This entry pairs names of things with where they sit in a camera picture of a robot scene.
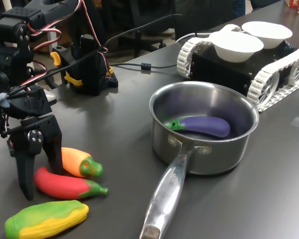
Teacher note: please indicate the yellow green toy corn cob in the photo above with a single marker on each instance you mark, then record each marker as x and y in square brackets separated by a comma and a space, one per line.
[47, 219]

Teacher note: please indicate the white bowl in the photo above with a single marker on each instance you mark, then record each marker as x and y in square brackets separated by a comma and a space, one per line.
[266, 33]
[235, 47]

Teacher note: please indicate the purple toy aubergine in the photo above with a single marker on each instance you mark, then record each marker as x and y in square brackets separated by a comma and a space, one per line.
[204, 125]

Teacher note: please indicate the black yellow table clamp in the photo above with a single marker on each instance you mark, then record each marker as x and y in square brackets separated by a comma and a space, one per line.
[58, 58]
[73, 79]

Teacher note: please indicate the silver flat device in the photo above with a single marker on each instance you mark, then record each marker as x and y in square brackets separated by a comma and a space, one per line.
[52, 97]

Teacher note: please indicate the black office chair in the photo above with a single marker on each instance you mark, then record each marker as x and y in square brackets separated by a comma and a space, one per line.
[139, 32]

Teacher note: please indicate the black vehicle with white tracks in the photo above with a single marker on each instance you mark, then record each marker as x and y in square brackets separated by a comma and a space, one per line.
[221, 72]

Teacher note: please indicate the orange toy carrot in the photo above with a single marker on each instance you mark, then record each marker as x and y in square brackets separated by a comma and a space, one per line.
[72, 159]

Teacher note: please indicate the red toy chilli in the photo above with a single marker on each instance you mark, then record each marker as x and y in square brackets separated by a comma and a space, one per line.
[62, 185]

